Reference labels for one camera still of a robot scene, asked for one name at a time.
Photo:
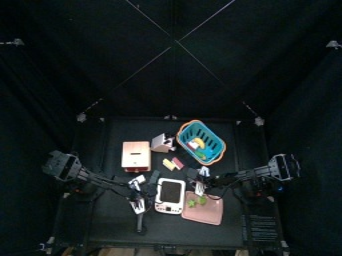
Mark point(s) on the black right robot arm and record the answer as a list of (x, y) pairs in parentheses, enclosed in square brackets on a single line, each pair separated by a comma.
[(285, 166)]

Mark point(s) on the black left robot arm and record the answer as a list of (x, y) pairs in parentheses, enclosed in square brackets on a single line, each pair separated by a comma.
[(67, 166)]

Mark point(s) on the light green toy vegetable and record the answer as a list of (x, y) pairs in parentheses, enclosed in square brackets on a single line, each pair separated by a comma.
[(202, 200)]

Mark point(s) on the green star-shaped toy leaf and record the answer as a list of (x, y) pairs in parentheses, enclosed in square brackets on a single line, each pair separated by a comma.
[(191, 203)]

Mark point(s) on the pink cutting board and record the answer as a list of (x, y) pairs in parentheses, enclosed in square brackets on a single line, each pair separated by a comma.
[(205, 211)]

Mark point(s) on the white toy stove black top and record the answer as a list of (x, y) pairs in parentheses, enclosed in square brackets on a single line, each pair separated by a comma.
[(170, 196)]

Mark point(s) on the green toy food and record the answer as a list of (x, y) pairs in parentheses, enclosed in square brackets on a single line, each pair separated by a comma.
[(201, 155)]

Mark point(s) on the red striped bacon toy block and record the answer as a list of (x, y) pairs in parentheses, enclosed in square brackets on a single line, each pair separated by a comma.
[(178, 163)]

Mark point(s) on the yellow butter toy block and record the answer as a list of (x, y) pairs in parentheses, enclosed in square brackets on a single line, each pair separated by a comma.
[(168, 164)]

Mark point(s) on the white and red toy food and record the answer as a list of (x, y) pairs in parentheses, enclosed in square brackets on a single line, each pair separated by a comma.
[(193, 145)]

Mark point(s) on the yellow toy banana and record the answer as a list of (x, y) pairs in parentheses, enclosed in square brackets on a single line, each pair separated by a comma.
[(201, 142)]

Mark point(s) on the teal basket orange rim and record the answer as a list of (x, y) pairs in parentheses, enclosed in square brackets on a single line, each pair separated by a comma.
[(214, 133)]

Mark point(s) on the small wooden knife block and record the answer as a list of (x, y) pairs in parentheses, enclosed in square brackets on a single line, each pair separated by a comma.
[(160, 143)]

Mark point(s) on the white text label sticker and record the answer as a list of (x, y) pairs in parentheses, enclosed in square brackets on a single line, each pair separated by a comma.
[(262, 230)]

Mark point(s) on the metal frame bracket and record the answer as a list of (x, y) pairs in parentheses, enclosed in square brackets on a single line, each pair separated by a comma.
[(258, 120), (333, 44), (16, 42), (80, 116)]

